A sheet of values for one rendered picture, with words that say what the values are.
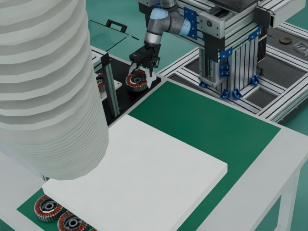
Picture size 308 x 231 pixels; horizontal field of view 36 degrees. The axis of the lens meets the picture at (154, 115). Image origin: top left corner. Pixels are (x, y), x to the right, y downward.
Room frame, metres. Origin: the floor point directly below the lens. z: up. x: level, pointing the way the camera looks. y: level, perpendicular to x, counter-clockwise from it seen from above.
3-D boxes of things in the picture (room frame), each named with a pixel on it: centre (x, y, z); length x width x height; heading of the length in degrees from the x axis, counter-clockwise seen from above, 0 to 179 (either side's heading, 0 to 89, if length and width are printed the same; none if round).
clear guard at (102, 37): (1.81, 0.23, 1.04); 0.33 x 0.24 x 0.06; 136
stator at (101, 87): (1.83, 0.24, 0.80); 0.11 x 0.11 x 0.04
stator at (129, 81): (1.80, 0.06, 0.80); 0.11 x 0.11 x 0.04
